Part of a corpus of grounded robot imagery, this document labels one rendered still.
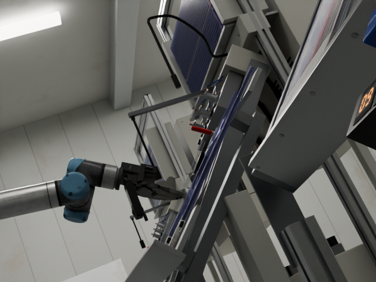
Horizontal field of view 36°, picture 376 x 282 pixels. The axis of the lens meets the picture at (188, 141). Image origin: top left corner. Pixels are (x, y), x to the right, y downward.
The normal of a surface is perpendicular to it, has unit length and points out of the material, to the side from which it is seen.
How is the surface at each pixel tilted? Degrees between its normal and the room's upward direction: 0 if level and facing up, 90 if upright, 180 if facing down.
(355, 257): 90
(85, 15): 180
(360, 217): 90
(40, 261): 90
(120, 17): 180
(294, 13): 90
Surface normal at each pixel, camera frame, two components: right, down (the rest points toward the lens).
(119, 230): 0.13, -0.39
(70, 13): 0.40, 0.86
